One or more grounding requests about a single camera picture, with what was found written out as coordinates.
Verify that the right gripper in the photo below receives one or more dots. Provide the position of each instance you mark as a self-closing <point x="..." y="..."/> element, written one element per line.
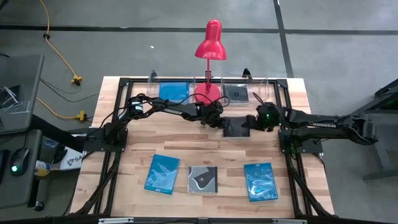
<point x="267" y="119"/>

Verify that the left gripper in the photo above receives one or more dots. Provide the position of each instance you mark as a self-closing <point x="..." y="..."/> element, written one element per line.
<point x="211" y="119"/>

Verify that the black CD jewel case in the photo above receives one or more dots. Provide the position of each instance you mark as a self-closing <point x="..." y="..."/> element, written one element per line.
<point x="236" y="93"/>
<point x="237" y="131"/>

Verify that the plain blue disc case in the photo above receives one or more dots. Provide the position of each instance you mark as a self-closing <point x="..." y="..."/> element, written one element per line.
<point x="174" y="91"/>

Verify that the grey patterned CD jewel case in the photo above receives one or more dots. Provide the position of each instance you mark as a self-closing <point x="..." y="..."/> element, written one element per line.
<point x="202" y="180"/>

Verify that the blue printed disc case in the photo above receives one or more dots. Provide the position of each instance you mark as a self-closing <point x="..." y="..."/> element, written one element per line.
<point x="260" y="182"/>
<point x="161" y="174"/>

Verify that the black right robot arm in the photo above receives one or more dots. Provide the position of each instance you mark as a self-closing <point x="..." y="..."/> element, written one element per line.
<point x="323" y="125"/>

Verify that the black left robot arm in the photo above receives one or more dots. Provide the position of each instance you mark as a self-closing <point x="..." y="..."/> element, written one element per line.
<point x="172" y="111"/>

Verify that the spare clear jewel case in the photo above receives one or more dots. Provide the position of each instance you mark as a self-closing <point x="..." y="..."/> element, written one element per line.
<point x="11" y="96"/>

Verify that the clear plastic bin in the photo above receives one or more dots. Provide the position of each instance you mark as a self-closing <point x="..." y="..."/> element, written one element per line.
<point x="259" y="93"/>
<point x="154" y="90"/>

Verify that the red desk lamp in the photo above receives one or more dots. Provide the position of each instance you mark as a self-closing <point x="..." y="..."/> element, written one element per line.
<point x="211" y="46"/>

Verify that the grey metal desk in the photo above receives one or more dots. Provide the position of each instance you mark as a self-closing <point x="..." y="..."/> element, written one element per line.
<point x="374" y="140"/>

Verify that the white printed box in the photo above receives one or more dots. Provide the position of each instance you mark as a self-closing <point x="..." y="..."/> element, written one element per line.
<point x="73" y="161"/>

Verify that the yellow-capped bottle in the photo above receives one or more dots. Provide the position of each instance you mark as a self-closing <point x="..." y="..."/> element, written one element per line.
<point x="42" y="168"/>

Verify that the black caster wheel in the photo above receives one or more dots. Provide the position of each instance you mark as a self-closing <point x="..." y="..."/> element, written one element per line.
<point x="39" y="206"/>

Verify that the black computer mouse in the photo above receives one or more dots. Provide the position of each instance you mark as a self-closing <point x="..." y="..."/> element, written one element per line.
<point x="20" y="158"/>

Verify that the black keyboard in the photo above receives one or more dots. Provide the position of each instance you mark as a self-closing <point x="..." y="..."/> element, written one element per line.
<point x="3" y="168"/>

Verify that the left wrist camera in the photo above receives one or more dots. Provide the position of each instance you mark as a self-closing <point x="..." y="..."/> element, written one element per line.
<point x="215" y="109"/>

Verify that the silver metal bracket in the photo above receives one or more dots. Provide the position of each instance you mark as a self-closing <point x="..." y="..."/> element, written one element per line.
<point x="289" y="221"/>
<point x="115" y="221"/>

